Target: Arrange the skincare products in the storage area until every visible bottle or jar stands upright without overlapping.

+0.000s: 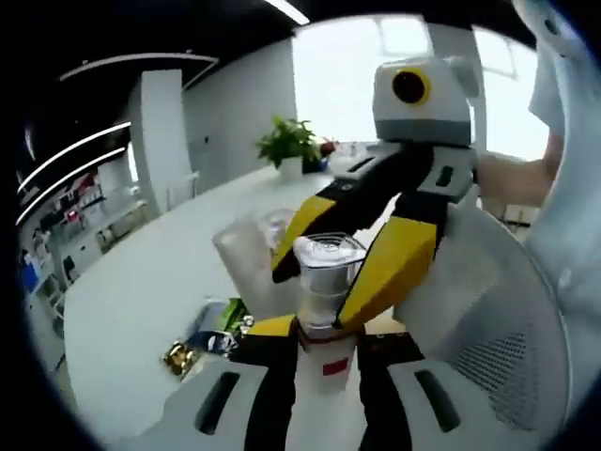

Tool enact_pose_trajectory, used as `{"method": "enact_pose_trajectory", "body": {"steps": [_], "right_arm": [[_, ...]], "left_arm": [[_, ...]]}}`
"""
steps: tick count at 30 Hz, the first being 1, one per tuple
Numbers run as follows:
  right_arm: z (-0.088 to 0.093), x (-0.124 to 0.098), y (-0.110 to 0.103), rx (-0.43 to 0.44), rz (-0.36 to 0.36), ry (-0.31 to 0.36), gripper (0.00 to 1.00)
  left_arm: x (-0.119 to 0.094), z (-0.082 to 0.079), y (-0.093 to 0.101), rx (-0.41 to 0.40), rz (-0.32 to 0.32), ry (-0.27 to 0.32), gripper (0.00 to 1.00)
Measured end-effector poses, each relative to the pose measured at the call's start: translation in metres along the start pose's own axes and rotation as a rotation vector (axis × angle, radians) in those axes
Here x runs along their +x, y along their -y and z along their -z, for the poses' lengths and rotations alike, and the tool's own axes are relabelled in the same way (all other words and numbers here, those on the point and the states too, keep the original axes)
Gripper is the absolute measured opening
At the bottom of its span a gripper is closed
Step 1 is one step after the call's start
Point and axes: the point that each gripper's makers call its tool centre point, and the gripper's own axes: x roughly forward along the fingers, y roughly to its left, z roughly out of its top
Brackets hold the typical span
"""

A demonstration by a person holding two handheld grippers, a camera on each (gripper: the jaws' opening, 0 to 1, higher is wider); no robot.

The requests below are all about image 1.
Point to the grey mesh office chair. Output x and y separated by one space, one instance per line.
493 305

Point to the frosted skincare bottle red label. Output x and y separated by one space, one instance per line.
328 394

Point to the white skincare tube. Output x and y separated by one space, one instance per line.
249 272

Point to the small black box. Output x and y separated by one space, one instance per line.
314 162

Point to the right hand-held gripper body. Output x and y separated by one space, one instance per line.
446 117

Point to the blue storage bin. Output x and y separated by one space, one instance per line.
31 277

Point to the silver blue skincare sachet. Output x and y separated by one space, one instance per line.
211 338

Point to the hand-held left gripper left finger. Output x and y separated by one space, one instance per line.
267 399

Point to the white chair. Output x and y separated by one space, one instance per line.
183 190

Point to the gold skincare sachet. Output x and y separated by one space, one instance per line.
180 359

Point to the green potted plant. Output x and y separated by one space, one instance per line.
286 141

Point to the white square column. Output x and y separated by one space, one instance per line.
155 141

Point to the green black skincare sachet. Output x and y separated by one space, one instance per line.
232 312

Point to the white cabinet counter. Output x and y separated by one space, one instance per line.
94 221

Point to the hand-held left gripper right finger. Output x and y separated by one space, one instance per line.
385 404

